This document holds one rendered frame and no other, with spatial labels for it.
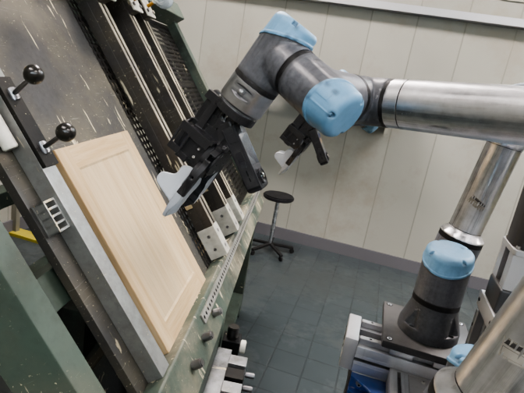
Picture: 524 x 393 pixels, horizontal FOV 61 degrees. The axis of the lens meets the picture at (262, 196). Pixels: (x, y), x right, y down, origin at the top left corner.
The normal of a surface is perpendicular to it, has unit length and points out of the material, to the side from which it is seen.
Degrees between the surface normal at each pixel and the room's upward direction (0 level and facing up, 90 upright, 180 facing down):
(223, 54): 90
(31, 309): 55
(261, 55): 88
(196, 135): 90
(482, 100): 65
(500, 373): 88
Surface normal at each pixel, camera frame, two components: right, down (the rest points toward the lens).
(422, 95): -0.55, -0.32
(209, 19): -0.27, 0.21
